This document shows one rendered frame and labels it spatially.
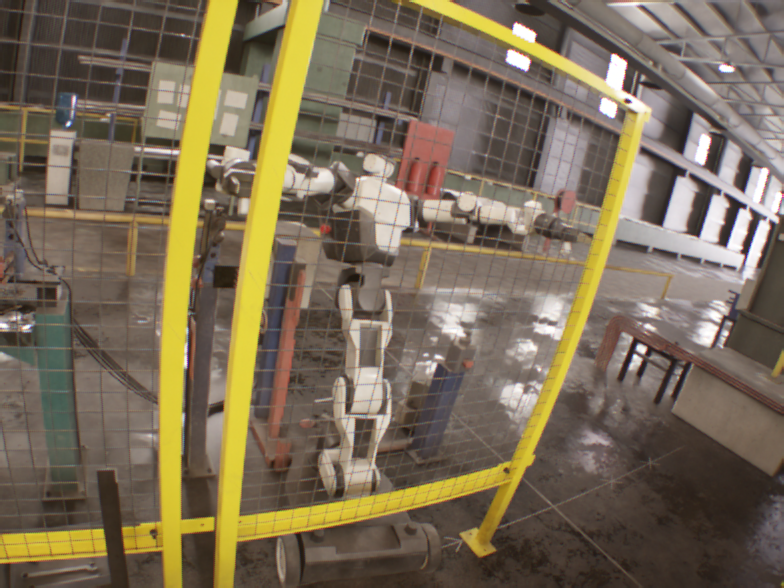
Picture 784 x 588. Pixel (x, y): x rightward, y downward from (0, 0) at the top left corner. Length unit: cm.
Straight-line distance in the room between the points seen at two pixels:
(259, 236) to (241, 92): 610
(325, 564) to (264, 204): 122
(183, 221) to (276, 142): 23
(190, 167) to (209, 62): 19
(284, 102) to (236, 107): 607
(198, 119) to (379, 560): 149
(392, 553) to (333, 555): 22
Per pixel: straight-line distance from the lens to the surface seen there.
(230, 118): 700
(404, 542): 183
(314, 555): 172
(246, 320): 104
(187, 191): 93
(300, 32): 96
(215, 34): 92
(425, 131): 830
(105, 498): 106
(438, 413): 246
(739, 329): 496
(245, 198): 113
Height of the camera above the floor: 150
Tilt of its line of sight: 17 degrees down
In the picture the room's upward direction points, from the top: 13 degrees clockwise
